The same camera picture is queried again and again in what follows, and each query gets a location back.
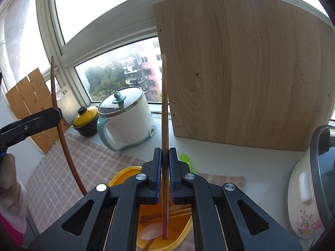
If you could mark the metal spoon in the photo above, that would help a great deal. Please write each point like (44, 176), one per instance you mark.
(151, 231)

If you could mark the black pot yellow lid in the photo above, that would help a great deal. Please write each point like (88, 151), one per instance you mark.
(86, 121)

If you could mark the floral white rice cooker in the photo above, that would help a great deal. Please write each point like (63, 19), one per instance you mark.
(310, 196)

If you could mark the white cutting board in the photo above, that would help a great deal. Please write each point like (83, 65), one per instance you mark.
(68, 103)

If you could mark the green plastic spoon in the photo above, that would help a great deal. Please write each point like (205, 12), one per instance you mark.
(184, 158)

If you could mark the white teal electric pot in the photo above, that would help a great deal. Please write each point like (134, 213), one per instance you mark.
(125, 119)

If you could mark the pink sleeve forearm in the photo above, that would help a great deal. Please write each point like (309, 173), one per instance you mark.
(11, 239)

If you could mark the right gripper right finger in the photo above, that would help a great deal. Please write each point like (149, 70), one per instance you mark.
(223, 216)

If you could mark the light wooden board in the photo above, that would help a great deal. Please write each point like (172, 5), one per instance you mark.
(256, 73)

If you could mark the gloved left hand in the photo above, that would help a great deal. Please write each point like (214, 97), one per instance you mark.
(13, 195)

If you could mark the pink plaid table cloth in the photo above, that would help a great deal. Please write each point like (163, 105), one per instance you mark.
(52, 189)

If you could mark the slatted pine wood board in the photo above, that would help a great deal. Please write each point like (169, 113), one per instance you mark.
(31, 95)

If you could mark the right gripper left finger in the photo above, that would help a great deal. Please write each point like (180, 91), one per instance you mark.
(106, 218)

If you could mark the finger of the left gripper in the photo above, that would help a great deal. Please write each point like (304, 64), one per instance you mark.
(18, 131)

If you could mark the brown wooden chopstick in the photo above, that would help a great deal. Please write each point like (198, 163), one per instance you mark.
(60, 131)

